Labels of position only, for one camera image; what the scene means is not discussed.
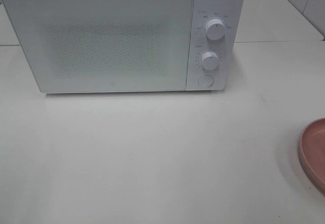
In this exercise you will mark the pink round plate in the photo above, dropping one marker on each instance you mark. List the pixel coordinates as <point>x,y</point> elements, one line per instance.
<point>311,153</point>

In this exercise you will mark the white microwave oven body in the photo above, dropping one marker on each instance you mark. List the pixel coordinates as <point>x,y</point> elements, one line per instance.
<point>215,3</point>

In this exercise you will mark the white microwave door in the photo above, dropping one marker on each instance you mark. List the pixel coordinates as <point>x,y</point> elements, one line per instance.
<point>104,45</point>

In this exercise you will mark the white upper power knob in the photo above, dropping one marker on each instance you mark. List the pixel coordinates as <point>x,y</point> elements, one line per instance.
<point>215,28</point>

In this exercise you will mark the round white door release button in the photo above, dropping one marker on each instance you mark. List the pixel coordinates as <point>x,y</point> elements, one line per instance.
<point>206,81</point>

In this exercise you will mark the white lower timer knob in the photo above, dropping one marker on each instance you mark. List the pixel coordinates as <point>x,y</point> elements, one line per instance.
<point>210,61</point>

